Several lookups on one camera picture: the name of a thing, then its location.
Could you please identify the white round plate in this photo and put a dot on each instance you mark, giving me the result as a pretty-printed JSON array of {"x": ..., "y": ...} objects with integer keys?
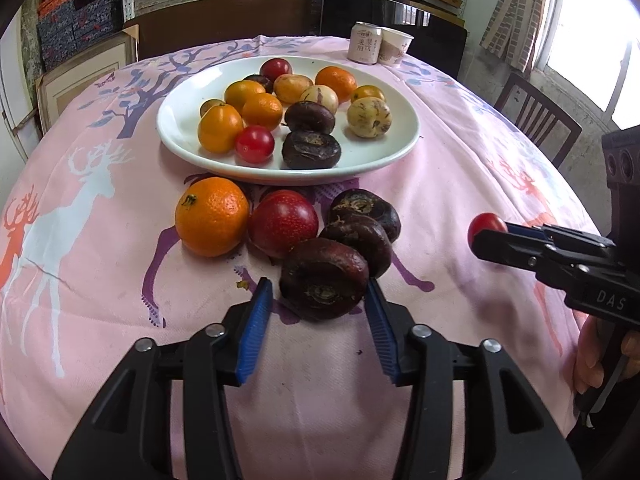
[{"x": 375, "y": 152}]

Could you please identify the small orange mandarin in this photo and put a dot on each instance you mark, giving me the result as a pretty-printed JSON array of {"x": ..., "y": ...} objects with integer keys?
[
  {"x": 335, "y": 82},
  {"x": 242, "y": 93},
  {"x": 261, "y": 110},
  {"x": 220, "y": 129}
]

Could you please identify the beige checked curtain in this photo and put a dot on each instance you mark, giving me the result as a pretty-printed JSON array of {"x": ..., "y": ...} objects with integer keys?
[{"x": 515, "y": 10}]

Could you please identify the pale striped pepino melon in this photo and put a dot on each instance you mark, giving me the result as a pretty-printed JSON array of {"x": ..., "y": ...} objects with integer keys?
[
  {"x": 320, "y": 97},
  {"x": 369, "y": 117}
]

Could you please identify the tiny orange mandarin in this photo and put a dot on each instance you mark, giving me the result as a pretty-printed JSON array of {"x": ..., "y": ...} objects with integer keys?
[{"x": 367, "y": 93}]

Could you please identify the pink deer print tablecloth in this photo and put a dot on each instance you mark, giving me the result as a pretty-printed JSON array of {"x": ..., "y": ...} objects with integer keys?
[{"x": 450, "y": 170}]

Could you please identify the bright window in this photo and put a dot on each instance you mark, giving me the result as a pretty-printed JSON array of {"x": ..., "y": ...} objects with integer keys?
[{"x": 595, "y": 35}]

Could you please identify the pink drink can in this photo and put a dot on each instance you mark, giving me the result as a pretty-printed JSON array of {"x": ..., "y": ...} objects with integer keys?
[{"x": 365, "y": 42}]

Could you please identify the black glossy panel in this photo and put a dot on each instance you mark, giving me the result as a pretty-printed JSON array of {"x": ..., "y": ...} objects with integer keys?
[{"x": 435, "y": 45}]

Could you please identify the red cherry tomato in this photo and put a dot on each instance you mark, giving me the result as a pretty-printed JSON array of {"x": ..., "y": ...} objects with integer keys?
[
  {"x": 255, "y": 144},
  {"x": 485, "y": 225}
]

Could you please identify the red speckled plum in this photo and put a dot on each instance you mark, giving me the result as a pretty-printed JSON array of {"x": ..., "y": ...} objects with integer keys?
[
  {"x": 283, "y": 223},
  {"x": 276, "y": 68}
]

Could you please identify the white paper cup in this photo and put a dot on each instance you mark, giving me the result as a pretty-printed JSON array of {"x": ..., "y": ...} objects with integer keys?
[{"x": 395, "y": 47}]

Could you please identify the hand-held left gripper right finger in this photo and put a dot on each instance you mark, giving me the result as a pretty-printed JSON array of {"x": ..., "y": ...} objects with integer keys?
[{"x": 382, "y": 332}]

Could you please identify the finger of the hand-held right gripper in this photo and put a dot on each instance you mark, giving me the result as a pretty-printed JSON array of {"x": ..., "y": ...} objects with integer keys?
[
  {"x": 525, "y": 232},
  {"x": 500, "y": 247}
]

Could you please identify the stack of blue floral boxes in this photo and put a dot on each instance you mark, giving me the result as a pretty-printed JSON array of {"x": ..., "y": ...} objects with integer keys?
[{"x": 75, "y": 30}]

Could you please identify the dark water chestnut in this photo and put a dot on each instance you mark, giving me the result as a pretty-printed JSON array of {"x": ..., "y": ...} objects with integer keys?
[
  {"x": 357, "y": 240},
  {"x": 325, "y": 277},
  {"x": 367, "y": 207},
  {"x": 311, "y": 150},
  {"x": 309, "y": 117},
  {"x": 256, "y": 81}
]

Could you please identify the dark brown wooden board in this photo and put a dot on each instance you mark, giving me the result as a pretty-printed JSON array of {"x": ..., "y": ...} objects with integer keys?
[{"x": 225, "y": 25}]

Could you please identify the large orange mandarin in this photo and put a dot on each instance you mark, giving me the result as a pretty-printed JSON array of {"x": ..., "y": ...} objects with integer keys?
[{"x": 211, "y": 216}]

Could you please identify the light wooden picture frame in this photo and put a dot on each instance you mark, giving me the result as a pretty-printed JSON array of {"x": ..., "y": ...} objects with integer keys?
[{"x": 75, "y": 77}]

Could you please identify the white leaning board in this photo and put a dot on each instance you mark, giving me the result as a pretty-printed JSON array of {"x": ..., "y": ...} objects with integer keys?
[{"x": 15, "y": 85}]

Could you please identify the dark wooden chair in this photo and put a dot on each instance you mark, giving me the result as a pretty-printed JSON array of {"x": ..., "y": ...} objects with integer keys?
[{"x": 537, "y": 115}]

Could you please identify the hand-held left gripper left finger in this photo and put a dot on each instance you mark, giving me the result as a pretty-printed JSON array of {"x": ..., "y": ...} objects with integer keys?
[{"x": 255, "y": 332}]

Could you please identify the yellow orange round fruit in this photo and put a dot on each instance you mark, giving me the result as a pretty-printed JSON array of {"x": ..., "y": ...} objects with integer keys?
[{"x": 293, "y": 88}]

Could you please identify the person's right hand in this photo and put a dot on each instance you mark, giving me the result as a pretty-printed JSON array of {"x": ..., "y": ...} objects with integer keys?
[{"x": 590, "y": 355}]

